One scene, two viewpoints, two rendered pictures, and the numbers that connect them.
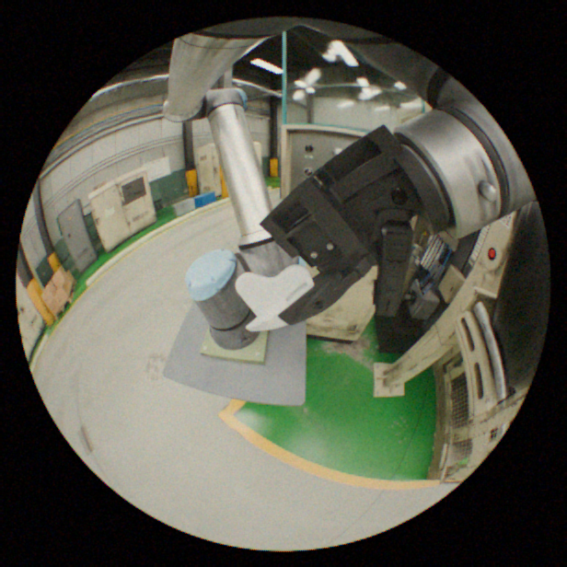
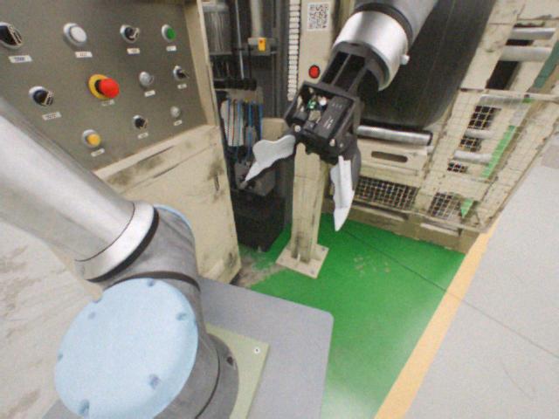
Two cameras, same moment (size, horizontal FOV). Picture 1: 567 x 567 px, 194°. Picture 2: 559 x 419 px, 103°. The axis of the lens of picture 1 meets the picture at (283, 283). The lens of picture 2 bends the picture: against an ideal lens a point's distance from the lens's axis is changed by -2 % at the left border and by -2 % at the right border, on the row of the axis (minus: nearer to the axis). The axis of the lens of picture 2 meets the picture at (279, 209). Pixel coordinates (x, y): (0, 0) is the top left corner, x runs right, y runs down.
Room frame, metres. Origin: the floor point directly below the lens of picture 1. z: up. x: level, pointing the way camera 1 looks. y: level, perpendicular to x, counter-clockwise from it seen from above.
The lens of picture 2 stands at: (0.12, 0.27, 1.16)
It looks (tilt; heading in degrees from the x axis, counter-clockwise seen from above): 37 degrees down; 283
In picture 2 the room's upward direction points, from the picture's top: straight up
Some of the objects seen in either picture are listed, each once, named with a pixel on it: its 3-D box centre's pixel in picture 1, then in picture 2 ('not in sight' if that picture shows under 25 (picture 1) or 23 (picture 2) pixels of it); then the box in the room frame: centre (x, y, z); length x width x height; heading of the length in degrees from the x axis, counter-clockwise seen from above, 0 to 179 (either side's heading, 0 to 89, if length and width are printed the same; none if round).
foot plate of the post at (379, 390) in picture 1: (390, 378); (303, 253); (0.20, -0.76, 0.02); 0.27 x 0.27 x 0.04; 76
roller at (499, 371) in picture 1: (493, 348); (376, 131); (-0.02, -0.59, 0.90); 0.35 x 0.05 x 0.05; 166
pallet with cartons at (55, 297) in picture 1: (60, 288); not in sight; (0.67, 5.22, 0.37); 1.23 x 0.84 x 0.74; 56
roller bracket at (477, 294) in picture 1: (489, 306); not in sight; (0.12, -0.77, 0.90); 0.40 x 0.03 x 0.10; 76
